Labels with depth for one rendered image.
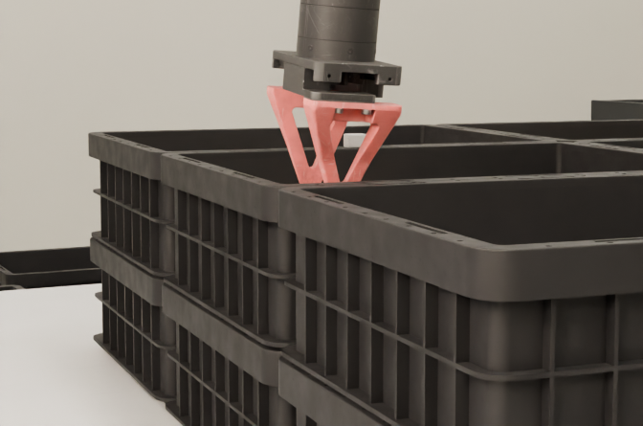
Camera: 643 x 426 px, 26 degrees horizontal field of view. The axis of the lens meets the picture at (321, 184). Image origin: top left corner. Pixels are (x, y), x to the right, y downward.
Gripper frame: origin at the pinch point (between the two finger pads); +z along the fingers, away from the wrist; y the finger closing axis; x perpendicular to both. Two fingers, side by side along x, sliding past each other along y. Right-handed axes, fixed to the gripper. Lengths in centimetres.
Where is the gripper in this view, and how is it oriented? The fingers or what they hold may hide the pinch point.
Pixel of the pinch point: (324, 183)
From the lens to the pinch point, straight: 101.4
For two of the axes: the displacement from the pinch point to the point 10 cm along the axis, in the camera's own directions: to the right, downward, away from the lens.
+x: -9.4, -0.3, -3.4
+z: -0.8, 9.9, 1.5
